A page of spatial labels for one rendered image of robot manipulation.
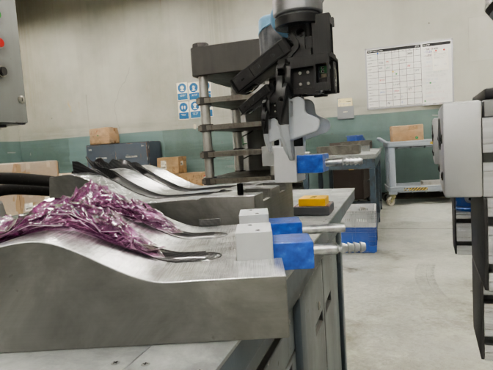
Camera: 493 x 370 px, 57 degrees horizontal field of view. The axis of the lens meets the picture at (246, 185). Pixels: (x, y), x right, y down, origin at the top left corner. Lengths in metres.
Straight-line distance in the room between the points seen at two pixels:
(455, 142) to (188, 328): 0.30
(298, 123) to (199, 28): 7.34
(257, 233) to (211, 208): 0.27
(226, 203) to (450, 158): 0.35
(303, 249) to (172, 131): 7.60
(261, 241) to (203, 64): 4.54
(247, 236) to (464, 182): 0.21
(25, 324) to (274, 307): 0.21
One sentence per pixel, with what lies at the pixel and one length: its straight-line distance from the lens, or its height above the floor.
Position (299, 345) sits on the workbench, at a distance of 0.93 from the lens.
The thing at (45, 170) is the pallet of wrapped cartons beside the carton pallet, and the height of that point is 0.84.
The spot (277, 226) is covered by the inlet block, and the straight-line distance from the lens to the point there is 0.55.
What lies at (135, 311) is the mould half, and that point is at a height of 0.83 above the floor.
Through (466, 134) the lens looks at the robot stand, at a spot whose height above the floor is 0.96.
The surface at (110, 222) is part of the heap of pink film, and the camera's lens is 0.48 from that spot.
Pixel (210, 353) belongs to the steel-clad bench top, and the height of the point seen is 0.80.
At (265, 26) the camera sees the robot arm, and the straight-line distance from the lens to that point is 1.27.
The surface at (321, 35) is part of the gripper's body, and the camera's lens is 0.70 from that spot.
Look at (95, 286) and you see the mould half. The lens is 0.42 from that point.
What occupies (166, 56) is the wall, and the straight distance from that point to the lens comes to 8.17.
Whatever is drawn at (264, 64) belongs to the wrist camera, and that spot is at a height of 1.09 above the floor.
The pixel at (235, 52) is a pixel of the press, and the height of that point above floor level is 1.90.
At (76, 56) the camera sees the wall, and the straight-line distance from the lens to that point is 9.17.
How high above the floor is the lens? 0.97
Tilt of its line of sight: 5 degrees down
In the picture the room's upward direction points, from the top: 4 degrees counter-clockwise
